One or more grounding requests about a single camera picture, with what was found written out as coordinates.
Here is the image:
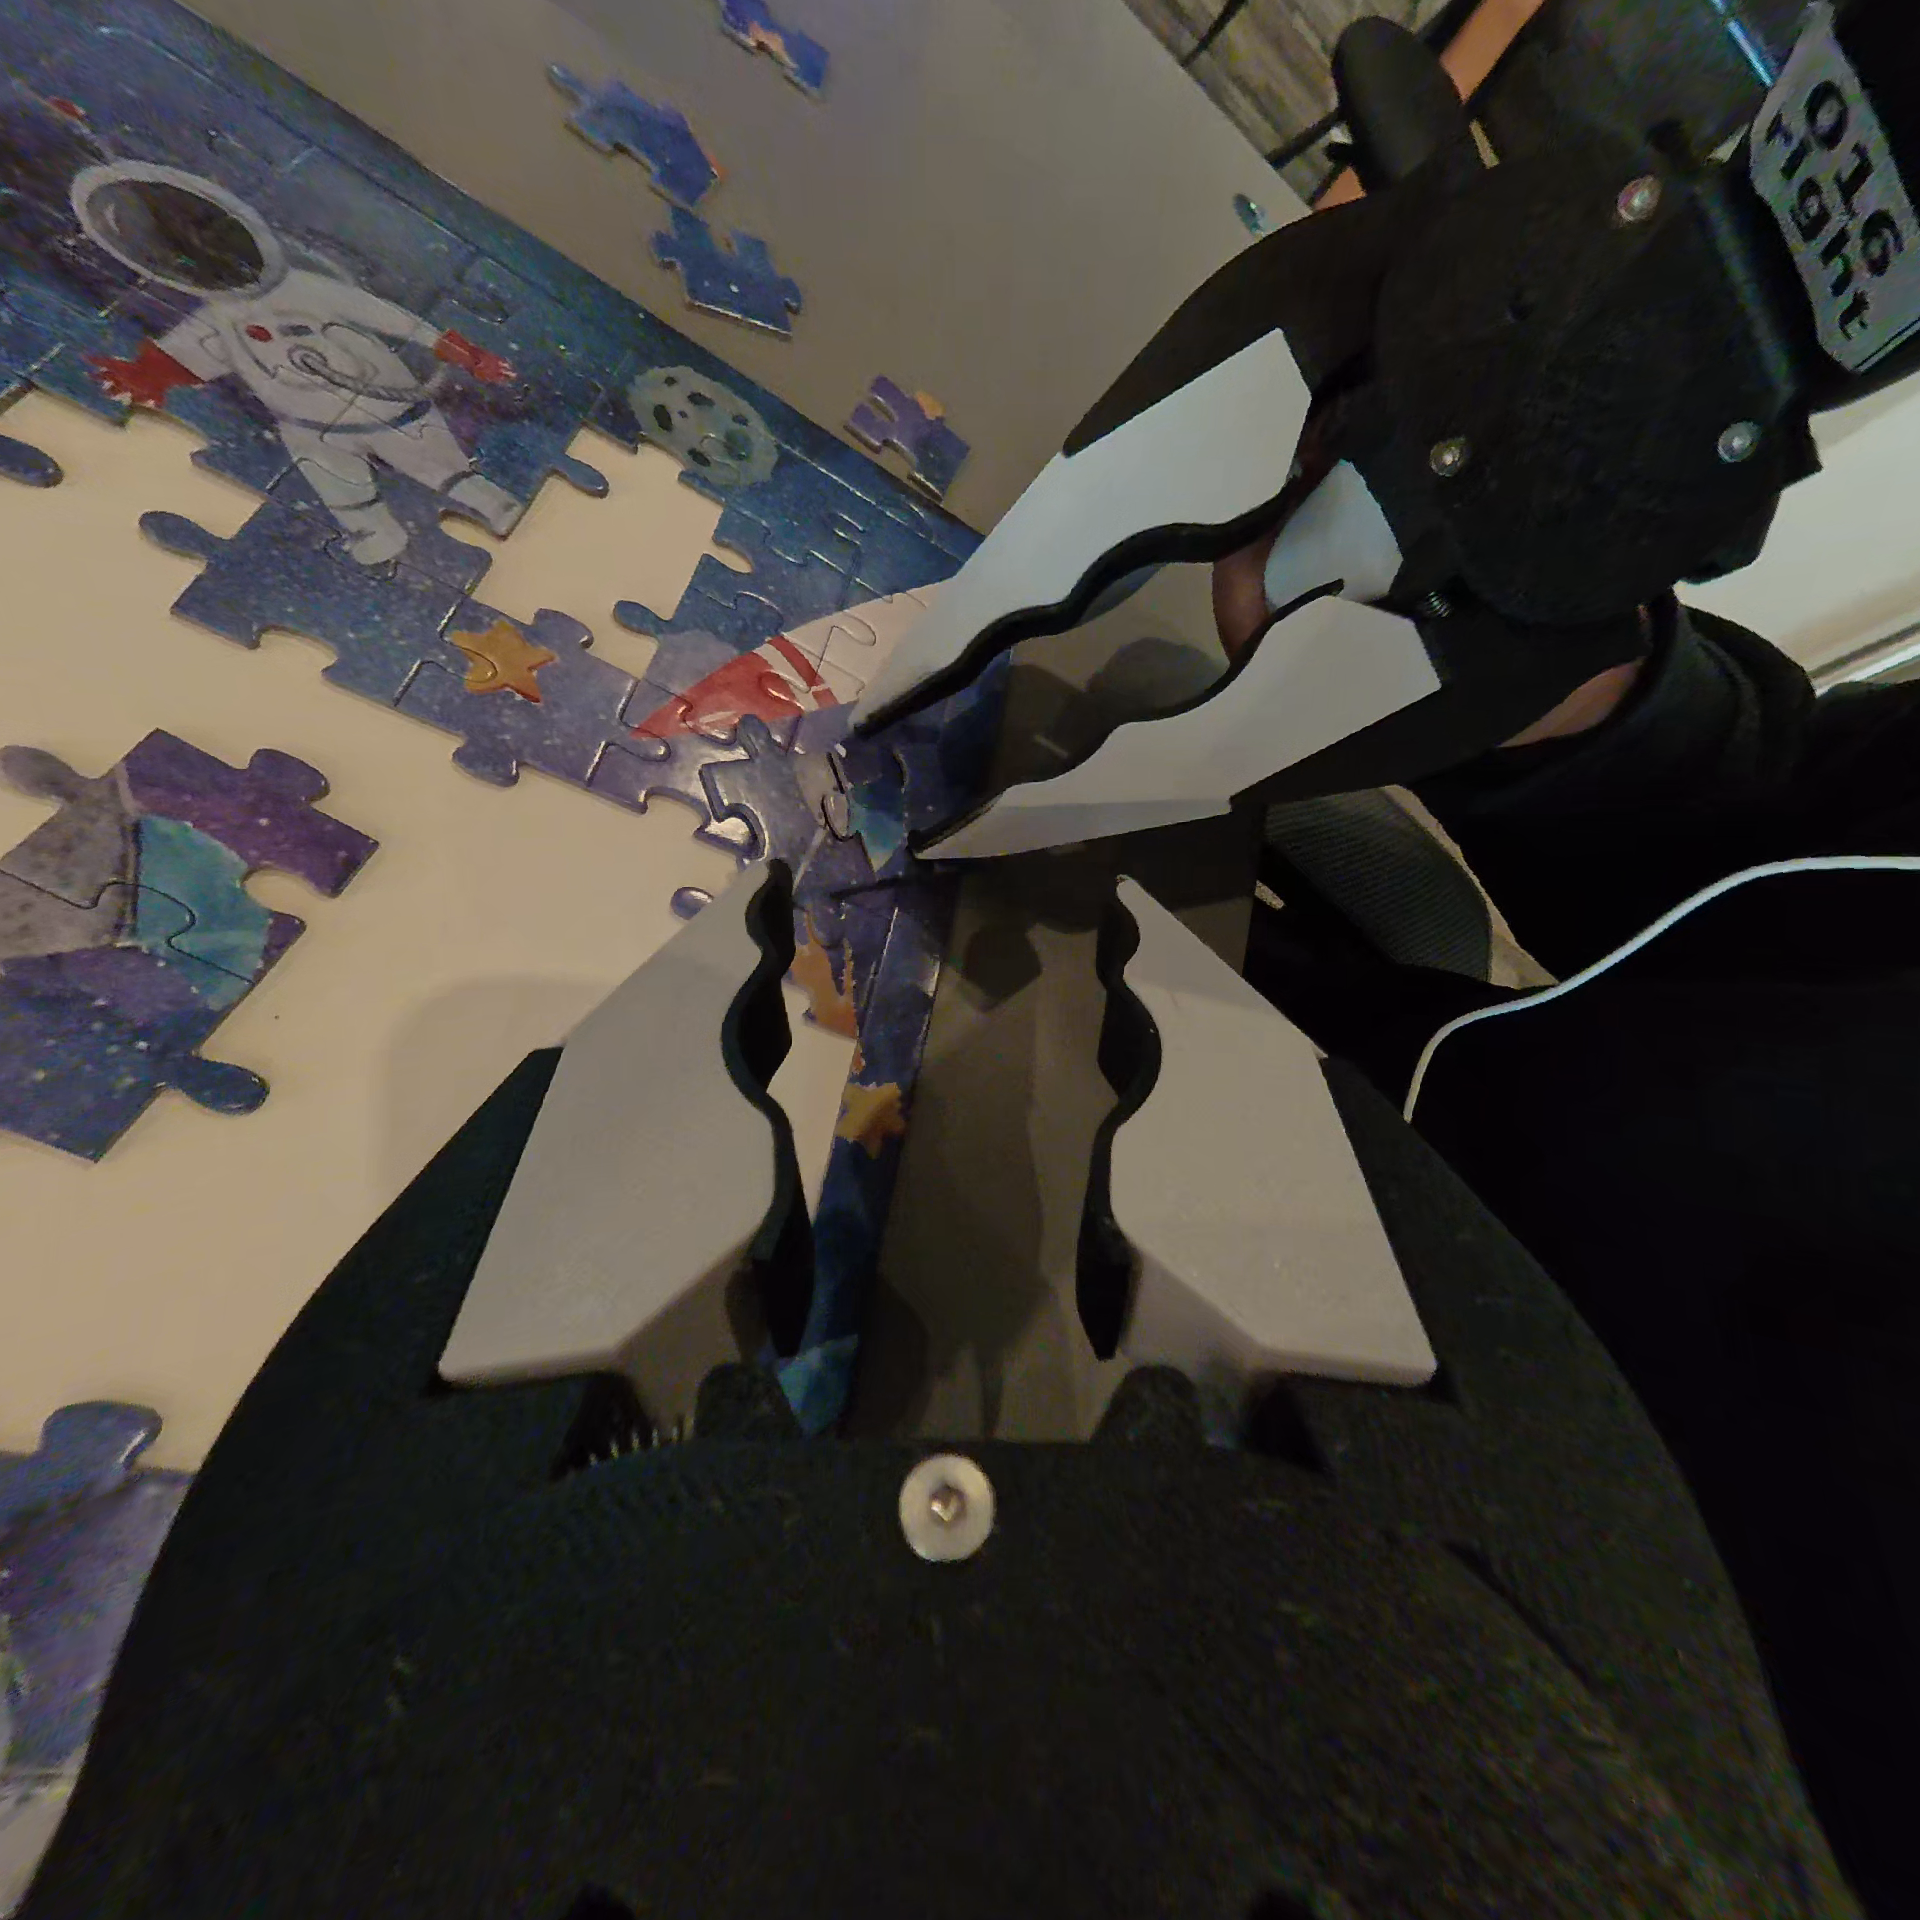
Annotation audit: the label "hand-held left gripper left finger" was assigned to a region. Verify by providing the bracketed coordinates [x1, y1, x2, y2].
[434, 860, 824, 1386]

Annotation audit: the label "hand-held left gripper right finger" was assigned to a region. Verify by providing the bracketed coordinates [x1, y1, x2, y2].
[1071, 878, 1441, 1391]

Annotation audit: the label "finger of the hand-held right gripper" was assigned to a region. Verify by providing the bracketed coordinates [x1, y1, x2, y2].
[908, 457, 1450, 866]
[853, 328, 1325, 740]

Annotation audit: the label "blue pale-patch jigsaw piece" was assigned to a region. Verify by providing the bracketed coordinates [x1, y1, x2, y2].
[694, 712, 920, 866]

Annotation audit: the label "joined planet puzzle pieces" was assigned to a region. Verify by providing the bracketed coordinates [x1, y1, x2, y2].
[0, 730, 382, 1168]

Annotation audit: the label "space jigsaw puzzle board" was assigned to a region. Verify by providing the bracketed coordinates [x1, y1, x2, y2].
[0, 0, 1023, 1855]

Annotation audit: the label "person's right hand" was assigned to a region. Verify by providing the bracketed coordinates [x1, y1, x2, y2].
[1212, 532, 1647, 752]

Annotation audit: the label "grey mesh chair seat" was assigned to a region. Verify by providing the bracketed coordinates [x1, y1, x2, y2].
[1257, 792, 1558, 995]

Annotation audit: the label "black office chair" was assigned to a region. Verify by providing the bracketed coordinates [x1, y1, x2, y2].
[1294, 16, 1484, 204]

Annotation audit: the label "dark blue jigsaw piece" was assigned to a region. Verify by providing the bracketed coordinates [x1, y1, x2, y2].
[548, 65, 724, 212]
[646, 207, 806, 340]

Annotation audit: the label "person's black jacket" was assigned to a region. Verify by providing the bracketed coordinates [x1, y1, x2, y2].
[1246, 599, 1920, 1920]

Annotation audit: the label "thick white cable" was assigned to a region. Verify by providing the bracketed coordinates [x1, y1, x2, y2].
[1401, 855, 1920, 1126]

